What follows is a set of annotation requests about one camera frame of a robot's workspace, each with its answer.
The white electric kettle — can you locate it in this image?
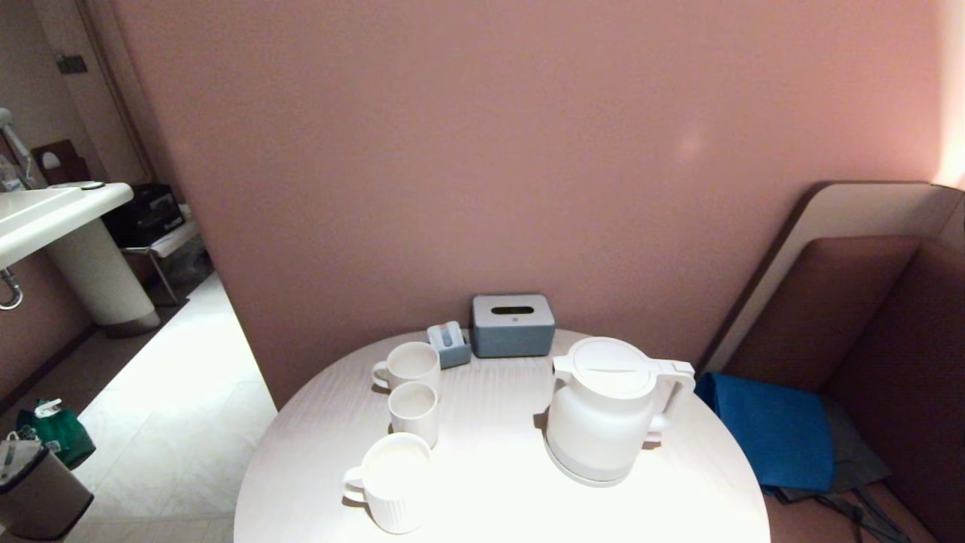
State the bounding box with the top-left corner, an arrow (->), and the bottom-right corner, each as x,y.
546,336 -> 696,474

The grey-blue tissue box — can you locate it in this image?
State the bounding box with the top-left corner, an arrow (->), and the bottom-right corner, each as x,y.
472,294 -> 556,359

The small blue-grey sachet holder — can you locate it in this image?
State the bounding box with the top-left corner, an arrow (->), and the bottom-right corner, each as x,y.
427,321 -> 473,370

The white ribbed mug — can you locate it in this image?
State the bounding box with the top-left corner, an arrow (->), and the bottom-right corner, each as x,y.
371,342 -> 442,397
343,432 -> 434,535

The small smooth white cup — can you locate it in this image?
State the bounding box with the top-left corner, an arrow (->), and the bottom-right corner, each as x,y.
388,382 -> 440,449

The round white kettle base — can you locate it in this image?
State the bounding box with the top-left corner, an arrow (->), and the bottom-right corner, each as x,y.
544,436 -> 634,488

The clear plastic bag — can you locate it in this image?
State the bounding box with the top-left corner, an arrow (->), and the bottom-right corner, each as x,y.
151,240 -> 216,293

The small side table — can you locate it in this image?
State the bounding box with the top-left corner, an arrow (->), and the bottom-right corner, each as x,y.
121,219 -> 204,306

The blue cloth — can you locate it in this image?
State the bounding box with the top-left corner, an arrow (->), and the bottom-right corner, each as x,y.
694,372 -> 836,492

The black box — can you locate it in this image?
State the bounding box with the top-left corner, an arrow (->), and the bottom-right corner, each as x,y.
102,183 -> 185,248

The beige padded panel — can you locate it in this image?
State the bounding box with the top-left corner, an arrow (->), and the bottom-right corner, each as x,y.
697,181 -> 965,374

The brown upholstered bench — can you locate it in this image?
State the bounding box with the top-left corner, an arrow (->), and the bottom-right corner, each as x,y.
724,235 -> 965,543

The white washbasin counter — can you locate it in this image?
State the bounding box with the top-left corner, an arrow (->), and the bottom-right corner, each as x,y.
0,183 -> 135,270

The green bag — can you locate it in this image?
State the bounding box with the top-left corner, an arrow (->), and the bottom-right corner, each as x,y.
17,398 -> 97,470

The chrome drain pipe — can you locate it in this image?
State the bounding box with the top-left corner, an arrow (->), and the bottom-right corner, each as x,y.
0,268 -> 25,311

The grey hair dryer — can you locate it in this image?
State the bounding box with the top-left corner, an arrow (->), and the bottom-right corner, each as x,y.
0,108 -> 38,191

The white ribbed basin pedestal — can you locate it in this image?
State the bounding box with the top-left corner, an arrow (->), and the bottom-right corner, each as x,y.
44,217 -> 161,338

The dark brown wall tissue holder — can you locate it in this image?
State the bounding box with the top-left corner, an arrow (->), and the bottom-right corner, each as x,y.
30,140 -> 91,186

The black floor strap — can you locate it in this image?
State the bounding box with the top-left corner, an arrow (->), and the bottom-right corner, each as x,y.
814,490 -> 913,543

